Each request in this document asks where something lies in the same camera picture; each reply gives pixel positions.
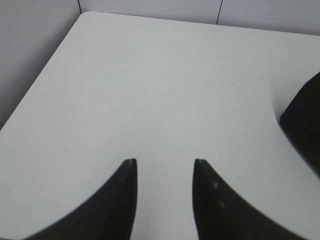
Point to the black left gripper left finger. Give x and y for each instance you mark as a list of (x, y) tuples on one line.
[(108, 214)]

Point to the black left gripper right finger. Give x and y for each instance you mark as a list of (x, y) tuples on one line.
[(220, 213)]

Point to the black canvas tote bag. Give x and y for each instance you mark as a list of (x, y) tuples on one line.
[(301, 122)]

